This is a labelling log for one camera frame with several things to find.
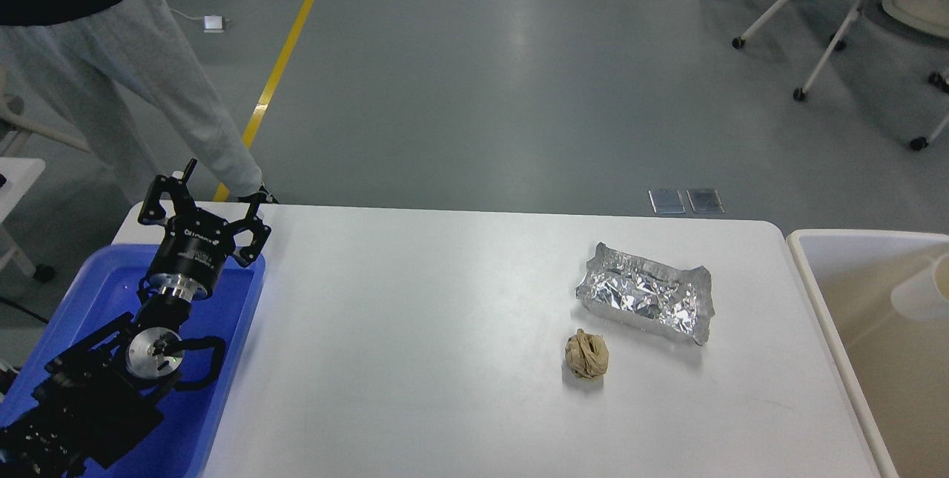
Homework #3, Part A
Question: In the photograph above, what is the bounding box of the left metal floor plate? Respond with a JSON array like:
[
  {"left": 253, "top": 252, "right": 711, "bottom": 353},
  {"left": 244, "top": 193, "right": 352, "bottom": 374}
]
[{"left": 649, "top": 188, "right": 686, "bottom": 215}]

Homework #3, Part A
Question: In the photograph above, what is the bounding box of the person in grey trousers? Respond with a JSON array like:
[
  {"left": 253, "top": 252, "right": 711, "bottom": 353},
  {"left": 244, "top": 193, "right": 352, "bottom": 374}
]
[{"left": 1, "top": 0, "right": 276, "bottom": 204}]

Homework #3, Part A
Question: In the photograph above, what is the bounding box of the metal floor plate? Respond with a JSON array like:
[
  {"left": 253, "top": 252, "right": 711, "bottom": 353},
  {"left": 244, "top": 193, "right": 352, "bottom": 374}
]
[
  {"left": 686, "top": 188, "right": 725, "bottom": 214},
  {"left": 649, "top": 188, "right": 686, "bottom": 215}
]

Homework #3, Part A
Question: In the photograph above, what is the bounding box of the crumpled brown paper ball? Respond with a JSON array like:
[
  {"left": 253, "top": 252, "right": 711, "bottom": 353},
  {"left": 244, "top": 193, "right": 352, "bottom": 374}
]
[{"left": 565, "top": 328, "right": 609, "bottom": 381}]

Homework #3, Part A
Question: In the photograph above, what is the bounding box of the white paper cup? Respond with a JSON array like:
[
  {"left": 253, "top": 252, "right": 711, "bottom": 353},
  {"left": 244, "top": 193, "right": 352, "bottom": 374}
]
[{"left": 890, "top": 253, "right": 948, "bottom": 322}]

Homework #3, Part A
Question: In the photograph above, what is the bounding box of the white floor power adapter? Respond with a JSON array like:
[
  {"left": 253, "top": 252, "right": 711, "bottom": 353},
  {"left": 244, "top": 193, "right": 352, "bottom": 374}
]
[{"left": 201, "top": 15, "right": 228, "bottom": 33}]

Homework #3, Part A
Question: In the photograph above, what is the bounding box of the blue plastic bin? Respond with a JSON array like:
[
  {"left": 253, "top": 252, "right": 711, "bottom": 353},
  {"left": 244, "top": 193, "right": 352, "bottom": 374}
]
[{"left": 0, "top": 243, "right": 267, "bottom": 478}]

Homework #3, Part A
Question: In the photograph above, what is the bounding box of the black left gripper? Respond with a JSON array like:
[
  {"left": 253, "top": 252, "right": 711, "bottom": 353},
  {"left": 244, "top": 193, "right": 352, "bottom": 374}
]
[{"left": 138, "top": 160, "right": 271, "bottom": 298}]

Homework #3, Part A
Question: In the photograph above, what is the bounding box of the beige plastic bin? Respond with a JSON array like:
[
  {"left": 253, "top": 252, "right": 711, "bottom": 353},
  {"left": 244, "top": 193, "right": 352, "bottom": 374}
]
[{"left": 787, "top": 229, "right": 947, "bottom": 477}]

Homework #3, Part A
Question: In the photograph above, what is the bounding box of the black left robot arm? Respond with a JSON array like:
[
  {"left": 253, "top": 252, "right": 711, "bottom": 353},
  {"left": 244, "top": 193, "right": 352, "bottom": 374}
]
[{"left": 2, "top": 160, "right": 274, "bottom": 477}]

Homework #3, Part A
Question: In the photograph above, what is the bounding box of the crumpled aluminium foil tray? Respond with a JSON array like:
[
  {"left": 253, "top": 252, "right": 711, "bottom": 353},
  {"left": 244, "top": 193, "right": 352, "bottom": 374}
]
[{"left": 575, "top": 244, "right": 715, "bottom": 346}]

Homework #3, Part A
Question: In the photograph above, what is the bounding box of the white side table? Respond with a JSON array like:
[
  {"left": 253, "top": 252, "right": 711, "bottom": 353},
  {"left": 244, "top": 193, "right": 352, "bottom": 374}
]
[{"left": 1, "top": 156, "right": 56, "bottom": 283}]

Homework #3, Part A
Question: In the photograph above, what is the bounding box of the right metal floor plate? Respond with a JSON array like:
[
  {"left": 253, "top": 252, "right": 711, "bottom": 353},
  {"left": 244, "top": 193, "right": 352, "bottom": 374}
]
[{"left": 686, "top": 188, "right": 725, "bottom": 214}]

